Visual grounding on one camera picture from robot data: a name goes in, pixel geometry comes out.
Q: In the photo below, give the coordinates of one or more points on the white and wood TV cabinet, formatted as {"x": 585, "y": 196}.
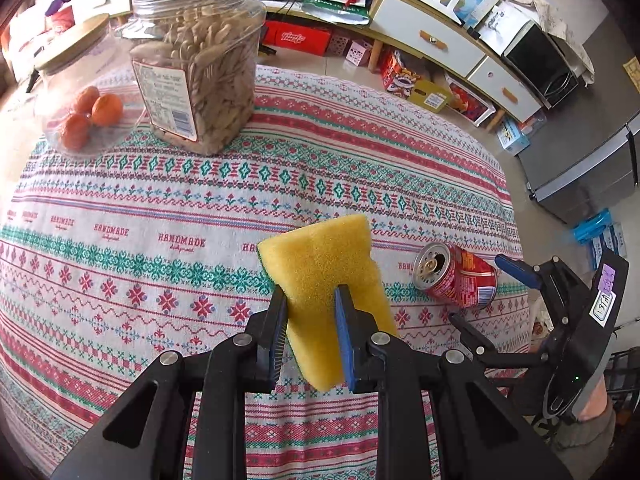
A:
{"x": 400, "y": 20}

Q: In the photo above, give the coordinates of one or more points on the stack of blue packets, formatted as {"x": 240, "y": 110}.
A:
{"x": 597, "y": 232}

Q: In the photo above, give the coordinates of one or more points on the colourful printed carton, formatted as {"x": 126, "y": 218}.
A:
{"x": 400, "y": 75}

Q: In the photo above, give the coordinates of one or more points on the person's right forearm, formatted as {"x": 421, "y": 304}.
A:
{"x": 590, "y": 435}

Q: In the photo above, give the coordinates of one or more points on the clear plastic jar of seeds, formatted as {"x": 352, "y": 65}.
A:
{"x": 200, "y": 85}

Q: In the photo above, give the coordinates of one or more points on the yellow paper note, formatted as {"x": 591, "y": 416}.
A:
{"x": 632, "y": 69}

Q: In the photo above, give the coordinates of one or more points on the pink patterned box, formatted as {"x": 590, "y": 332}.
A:
{"x": 350, "y": 50}

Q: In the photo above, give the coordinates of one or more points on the red gift box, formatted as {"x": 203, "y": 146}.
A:
{"x": 470, "y": 102}

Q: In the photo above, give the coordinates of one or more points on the yellow cardboard box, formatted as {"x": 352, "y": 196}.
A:
{"x": 432, "y": 95}

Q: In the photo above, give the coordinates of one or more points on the pale printed cloth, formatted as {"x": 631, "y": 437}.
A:
{"x": 555, "y": 15}

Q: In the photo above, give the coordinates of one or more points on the flat red box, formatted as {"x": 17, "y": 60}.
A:
{"x": 297, "y": 37}

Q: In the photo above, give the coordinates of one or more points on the red drink can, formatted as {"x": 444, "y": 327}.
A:
{"x": 460, "y": 280}

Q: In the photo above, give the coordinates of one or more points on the patterned tablecloth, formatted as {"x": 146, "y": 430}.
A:
{"x": 125, "y": 200}

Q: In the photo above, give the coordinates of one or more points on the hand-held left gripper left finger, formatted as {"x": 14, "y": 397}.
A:
{"x": 277, "y": 345}

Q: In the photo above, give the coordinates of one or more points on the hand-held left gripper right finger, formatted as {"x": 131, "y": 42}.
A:
{"x": 344, "y": 345}

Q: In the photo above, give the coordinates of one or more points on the black microwave oven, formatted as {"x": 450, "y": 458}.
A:
{"x": 537, "y": 62}

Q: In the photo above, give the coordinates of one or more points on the small orange fruit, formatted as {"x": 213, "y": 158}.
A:
{"x": 107, "y": 109}
{"x": 86, "y": 100}
{"x": 75, "y": 131}

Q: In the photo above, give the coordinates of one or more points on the yellow sponge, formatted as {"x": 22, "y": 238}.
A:
{"x": 320, "y": 270}

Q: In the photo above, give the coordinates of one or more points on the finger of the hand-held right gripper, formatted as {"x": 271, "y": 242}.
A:
{"x": 492, "y": 357}
{"x": 517, "y": 270}

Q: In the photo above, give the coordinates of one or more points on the glass jar with wooden lid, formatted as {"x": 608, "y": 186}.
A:
{"x": 65, "y": 75}

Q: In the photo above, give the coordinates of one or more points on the green and silver bag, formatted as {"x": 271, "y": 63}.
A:
{"x": 335, "y": 10}

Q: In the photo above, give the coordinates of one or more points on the blue and white box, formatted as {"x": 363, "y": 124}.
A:
{"x": 512, "y": 135}

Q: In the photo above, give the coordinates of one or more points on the grey refrigerator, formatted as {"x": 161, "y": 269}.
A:
{"x": 585, "y": 170}

